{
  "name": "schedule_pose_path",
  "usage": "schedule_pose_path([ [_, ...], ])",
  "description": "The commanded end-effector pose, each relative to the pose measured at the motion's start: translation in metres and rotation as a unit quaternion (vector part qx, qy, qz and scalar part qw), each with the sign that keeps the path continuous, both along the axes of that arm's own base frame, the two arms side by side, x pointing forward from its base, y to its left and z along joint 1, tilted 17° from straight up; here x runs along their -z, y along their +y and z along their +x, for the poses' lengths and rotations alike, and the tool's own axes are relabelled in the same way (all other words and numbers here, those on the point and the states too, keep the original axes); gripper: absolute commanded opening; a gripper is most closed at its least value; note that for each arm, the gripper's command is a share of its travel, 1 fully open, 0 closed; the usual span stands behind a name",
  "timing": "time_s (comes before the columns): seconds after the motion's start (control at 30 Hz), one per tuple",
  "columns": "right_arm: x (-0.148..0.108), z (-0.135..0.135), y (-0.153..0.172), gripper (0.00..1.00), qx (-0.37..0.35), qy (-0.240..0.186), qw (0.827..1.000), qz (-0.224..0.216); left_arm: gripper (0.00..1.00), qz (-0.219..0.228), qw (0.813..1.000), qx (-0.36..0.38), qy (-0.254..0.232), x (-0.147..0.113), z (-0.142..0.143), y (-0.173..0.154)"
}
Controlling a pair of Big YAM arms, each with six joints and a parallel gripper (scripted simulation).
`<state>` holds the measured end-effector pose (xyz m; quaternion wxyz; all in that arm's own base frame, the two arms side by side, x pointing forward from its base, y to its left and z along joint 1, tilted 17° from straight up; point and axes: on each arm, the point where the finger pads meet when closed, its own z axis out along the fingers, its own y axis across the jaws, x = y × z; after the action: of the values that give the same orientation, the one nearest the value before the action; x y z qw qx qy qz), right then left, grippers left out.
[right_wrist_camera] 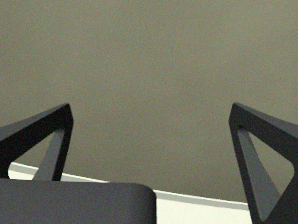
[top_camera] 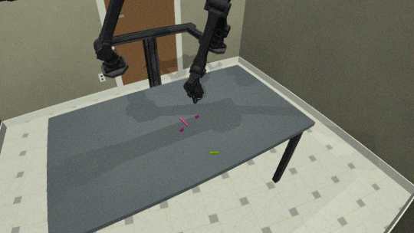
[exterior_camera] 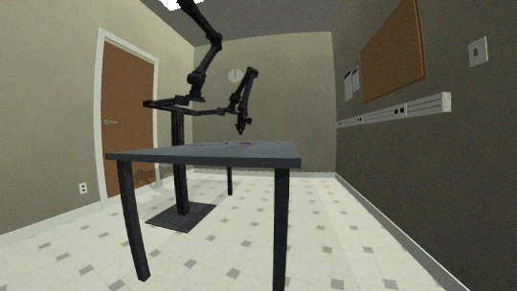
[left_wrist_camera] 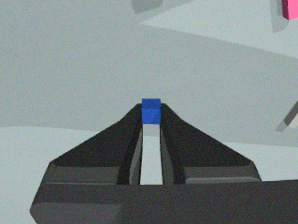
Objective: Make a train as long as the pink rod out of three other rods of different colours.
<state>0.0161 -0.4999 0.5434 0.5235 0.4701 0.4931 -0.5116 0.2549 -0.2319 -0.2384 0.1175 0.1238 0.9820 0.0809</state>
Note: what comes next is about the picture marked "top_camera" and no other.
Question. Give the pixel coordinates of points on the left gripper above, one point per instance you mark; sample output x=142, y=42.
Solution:
x=192, y=96

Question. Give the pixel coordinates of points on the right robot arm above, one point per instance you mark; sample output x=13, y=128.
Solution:
x=103, y=46

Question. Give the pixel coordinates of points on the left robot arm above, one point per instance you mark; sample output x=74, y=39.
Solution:
x=217, y=20

